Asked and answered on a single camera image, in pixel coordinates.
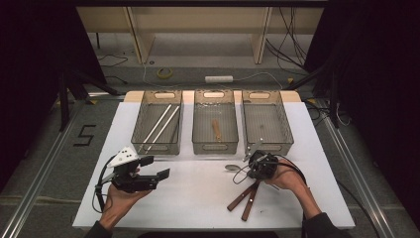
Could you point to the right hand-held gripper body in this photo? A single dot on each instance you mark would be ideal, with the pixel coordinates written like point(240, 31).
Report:
point(262, 167)

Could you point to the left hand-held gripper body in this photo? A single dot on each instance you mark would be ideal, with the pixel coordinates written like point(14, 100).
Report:
point(124, 157)

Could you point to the metal spoon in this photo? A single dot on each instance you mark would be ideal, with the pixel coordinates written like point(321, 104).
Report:
point(232, 167)

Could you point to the white chopstick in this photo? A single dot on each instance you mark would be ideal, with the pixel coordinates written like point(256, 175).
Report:
point(163, 128)
point(155, 128)

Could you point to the grey translucent plastic bin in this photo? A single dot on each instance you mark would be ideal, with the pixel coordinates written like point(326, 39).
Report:
point(265, 115)
point(214, 109)
point(145, 115)

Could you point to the person's right hand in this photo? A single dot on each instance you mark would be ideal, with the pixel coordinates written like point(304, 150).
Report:
point(289, 178)

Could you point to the person's left hand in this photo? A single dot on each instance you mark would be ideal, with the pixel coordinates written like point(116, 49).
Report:
point(117, 205)

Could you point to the white table board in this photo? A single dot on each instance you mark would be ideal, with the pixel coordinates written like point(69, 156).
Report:
point(204, 198)

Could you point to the black metal stand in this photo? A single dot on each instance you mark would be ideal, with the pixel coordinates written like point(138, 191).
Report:
point(334, 99)
point(64, 105)

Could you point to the yellow tape roll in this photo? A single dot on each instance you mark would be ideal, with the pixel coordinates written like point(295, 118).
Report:
point(158, 73)

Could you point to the white power strip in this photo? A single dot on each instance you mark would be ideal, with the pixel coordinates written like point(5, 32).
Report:
point(218, 79)

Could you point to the dark curtain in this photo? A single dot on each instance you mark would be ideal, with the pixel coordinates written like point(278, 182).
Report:
point(29, 66)
point(379, 82)

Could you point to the beige wooden shelf unit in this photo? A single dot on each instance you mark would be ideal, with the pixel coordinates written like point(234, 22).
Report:
point(198, 20)

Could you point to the metal floor rail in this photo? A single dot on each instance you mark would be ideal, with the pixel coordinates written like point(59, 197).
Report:
point(33, 188)
point(344, 155)

